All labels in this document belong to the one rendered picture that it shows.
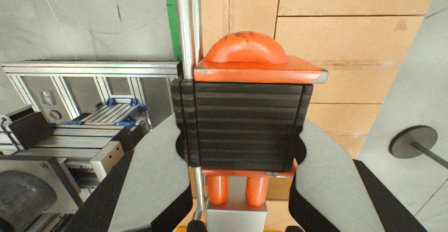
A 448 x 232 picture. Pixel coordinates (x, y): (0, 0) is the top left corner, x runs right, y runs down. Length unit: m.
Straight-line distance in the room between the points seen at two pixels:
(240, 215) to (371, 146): 2.10
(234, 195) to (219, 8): 0.70
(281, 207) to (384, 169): 2.17
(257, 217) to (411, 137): 2.22
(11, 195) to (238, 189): 0.58
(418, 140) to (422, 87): 0.56
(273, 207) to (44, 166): 0.58
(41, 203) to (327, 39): 1.11
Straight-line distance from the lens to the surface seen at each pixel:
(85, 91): 1.62
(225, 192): 0.18
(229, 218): 0.20
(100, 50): 1.68
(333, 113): 1.04
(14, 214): 0.67
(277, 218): 0.51
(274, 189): 0.47
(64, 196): 0.69
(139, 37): 1.49
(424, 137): 2.44
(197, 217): 0.23
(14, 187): 0.67
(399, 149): 2.39
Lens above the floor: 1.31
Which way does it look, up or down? 64 degrees down
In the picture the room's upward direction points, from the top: 176 degrees counter-clockwise
